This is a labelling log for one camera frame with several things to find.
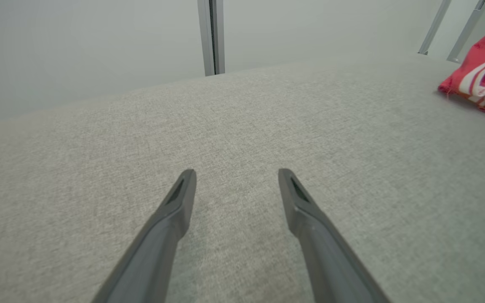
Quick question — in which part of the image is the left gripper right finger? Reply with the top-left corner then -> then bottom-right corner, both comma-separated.
278,168 -> 390,303

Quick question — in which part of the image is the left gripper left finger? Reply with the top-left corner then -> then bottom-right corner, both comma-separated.
91,169 -> 197,303

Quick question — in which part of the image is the grey fabric sofa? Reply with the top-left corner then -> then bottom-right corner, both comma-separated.
0,53 -> 485,303

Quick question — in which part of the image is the grey partition post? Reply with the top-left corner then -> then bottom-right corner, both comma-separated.
197,0 -> 226,77

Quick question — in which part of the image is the slanted metal frame bar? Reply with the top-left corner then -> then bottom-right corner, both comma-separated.
418,0 -> 452,55
447,0 -> 485,64

